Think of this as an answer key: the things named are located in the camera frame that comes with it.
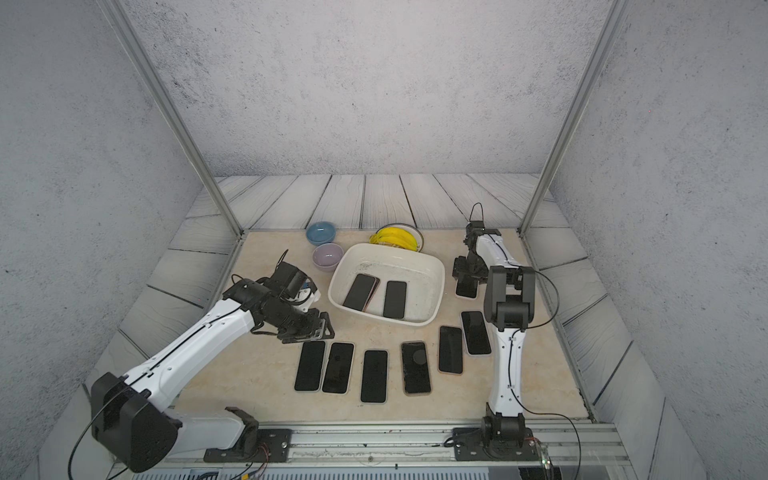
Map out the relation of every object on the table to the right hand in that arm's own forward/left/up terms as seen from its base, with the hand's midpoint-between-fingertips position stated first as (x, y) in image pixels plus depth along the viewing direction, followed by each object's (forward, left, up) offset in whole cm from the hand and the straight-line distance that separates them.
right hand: (469, 275), depth 105 cm
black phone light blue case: (-32, +49, 0) cm, 58 cm away
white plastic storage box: (+2, +16, 0) cm, 16 cm away
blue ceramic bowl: (+20, +55, +2) cm, 58 cm away
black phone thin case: (-6, +1, 0) cm, 6 cm away
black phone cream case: (-27, +9, 0) cm, 29 cm away
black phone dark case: (-35, +31, 0) cm, 47 cm away
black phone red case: (-7, +37, 0) cm, 38 cm away
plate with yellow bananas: (+16, +24, +3) cm, 29 cm away
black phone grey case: (-21, +1, -1) cm, 21 cm away
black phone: (-10, +25, 0) cm, 27 cm away
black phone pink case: (-32, +20, -1) cm, 37 cm away
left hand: (-30, +42, +14) cm, 53 cm away
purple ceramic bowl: (+6, +50, +3) cm, 50 cm away
